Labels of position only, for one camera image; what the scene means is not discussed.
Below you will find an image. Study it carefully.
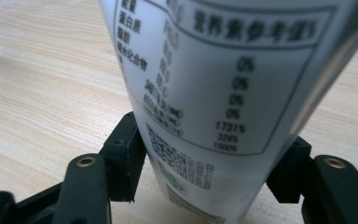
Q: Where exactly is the white and blue pouch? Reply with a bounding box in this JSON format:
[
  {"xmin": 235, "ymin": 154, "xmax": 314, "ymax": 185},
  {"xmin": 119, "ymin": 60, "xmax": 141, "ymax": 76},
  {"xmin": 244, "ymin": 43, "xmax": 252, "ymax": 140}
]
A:
[{"xmin": 98, "ymin": 0, "xmax": 358, "ymax": 224}]

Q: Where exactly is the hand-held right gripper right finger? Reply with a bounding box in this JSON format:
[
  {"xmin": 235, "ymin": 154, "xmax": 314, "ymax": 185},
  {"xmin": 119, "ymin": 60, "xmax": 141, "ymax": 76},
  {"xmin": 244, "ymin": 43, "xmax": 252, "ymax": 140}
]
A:
[{"xmin": 265, "ymin": 135, "xmax": 312, "ymax": 204}]

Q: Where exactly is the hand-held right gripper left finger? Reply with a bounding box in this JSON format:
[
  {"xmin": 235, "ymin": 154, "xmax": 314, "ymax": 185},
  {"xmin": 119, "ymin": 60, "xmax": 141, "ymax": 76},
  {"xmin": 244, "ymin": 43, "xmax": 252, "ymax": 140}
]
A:
[{"xmin": 99, "ymin": 111, "xmax": 147, "ymax": 203}]

